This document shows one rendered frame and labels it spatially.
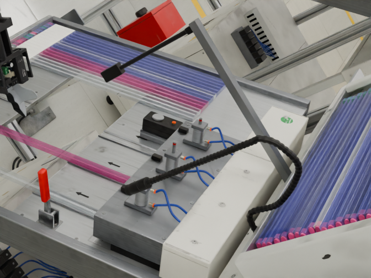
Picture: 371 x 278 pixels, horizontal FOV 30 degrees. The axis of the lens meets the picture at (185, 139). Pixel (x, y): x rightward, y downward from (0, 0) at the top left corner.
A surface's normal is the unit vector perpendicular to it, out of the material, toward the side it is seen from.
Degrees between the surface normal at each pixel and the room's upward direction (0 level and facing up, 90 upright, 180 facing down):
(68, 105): 0
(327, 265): 90
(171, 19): 0
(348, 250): 90
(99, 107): 0
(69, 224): 48
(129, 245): 90
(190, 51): 90
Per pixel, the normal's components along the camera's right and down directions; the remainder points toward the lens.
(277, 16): 0.73, -0.31
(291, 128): 0.11, -0.82
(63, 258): -0.43, 0.47
